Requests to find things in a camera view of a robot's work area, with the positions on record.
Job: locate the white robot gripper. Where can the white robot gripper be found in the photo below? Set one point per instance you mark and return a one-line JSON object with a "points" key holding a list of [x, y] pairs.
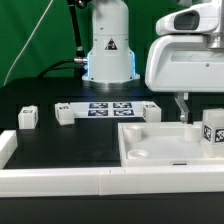
{"points": [[183, 63]]}

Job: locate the white square table top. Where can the white square table top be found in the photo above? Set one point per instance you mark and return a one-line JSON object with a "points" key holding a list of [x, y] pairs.
{"points": [[164, 144]]}

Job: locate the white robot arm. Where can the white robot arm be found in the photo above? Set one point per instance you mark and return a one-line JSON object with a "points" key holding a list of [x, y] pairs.
{"points": [[110, 61]]}

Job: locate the white tag sheet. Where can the white tag sheet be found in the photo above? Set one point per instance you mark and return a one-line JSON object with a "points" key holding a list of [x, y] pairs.
{"points": [[110, 109]]}

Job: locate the white U-shaped fence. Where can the white U-shaped fence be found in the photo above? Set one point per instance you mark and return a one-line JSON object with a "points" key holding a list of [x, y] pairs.
{"points": [[102, 181]]}

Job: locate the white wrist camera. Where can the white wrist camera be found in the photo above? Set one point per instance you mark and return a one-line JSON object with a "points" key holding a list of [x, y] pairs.
{"points": [[200, 18]]}

